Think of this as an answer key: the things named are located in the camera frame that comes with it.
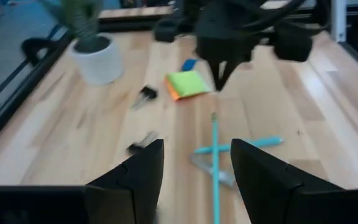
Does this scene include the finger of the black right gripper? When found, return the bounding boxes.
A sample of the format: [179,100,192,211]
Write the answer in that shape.
[208,58,222,91]
[221,57,245,91]

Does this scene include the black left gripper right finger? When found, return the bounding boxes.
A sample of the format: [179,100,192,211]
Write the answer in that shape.
[230,138,344,224]

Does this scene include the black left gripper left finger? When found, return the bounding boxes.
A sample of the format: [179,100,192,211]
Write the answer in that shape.
[85,139,165,224]

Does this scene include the blue eraser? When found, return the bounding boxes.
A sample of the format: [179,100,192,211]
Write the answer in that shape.
[181,58,199,72]

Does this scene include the green orange sticky notes pad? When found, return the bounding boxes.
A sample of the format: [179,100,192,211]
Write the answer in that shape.
[165,70,211,101]

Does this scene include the black binder clip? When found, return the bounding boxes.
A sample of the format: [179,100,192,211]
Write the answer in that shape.
[127,132,160,155]
[131,86,158,110]

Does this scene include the teal pen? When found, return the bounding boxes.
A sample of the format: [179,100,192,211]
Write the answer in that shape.
[193,135,285,155]

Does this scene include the clear plastic ruler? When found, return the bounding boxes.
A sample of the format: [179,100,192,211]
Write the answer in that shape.
[191,154,236,189]

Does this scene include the teal pencil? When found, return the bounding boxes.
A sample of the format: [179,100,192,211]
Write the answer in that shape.
[211,112,221,224]

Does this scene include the white round plant pot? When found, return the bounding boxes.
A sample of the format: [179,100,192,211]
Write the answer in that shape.
[70,35,126,85]

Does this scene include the green snake plant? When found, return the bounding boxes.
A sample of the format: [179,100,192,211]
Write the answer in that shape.
[39,0,105,52]

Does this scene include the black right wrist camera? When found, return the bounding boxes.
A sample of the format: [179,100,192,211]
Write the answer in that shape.
[273,23,313,62]

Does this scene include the black aluminium table frame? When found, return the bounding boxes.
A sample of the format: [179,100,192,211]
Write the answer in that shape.
[0,12,358,156]

